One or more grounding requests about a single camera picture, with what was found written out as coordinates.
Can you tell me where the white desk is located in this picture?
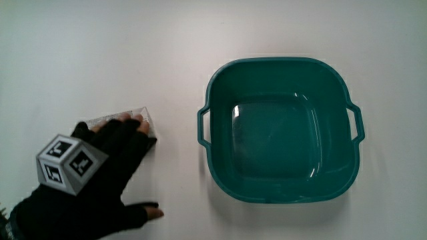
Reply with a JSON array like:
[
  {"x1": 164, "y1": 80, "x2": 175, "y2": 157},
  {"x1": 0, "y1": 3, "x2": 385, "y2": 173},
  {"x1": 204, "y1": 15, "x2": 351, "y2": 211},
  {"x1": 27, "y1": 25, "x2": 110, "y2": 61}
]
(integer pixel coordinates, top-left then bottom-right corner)
[{"x1": 0, "y1": 0, "x2": 427, "y2": 240}]

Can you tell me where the green plastic basin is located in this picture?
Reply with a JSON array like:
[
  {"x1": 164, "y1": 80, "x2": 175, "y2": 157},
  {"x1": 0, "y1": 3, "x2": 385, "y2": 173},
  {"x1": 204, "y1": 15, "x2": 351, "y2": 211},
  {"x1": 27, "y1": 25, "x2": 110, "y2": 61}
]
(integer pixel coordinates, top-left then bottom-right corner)
[{"x1": 196, "y1": 57, "x2": 366, "y2": 205}]

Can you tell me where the person's left hand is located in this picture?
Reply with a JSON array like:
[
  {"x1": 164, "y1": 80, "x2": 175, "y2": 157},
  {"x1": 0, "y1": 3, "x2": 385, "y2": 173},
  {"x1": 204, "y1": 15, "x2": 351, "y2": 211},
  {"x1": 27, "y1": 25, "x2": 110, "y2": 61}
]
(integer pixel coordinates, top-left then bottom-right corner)
[{"x1": 9, "y1": 112, "x2": 165, "y2": 240}]

